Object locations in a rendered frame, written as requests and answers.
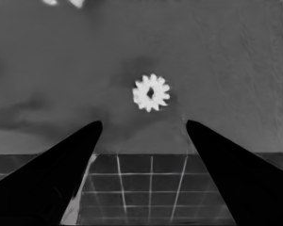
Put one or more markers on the white toothed gear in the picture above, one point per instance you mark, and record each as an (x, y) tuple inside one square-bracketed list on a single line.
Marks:
[(158, 90)]

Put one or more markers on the dark robot body pale edges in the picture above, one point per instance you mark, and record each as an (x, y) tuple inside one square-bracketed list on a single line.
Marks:
[(73, 207)]

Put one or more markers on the small white T-shaped piece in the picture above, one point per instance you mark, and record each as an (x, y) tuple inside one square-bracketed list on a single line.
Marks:
[(77, 2)]

